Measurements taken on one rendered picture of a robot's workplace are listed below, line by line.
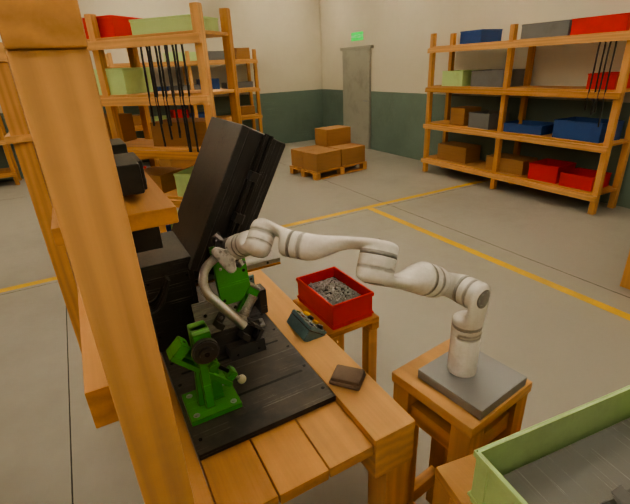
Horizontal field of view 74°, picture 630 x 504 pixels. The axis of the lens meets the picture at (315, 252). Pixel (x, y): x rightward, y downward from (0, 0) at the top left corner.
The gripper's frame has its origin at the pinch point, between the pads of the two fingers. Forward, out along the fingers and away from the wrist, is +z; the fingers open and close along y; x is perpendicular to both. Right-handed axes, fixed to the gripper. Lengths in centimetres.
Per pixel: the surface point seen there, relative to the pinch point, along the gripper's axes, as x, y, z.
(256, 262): -14.4, -14.5, 17.8
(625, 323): -199, -241, 15
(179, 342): 30.4, -8.1, -13.5
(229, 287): 3.2, -11.9, 8.2
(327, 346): -5, -50, -4
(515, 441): -2, -75, -64
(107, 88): -118, 142, 268
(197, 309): 15.3, -10.3, 12.6
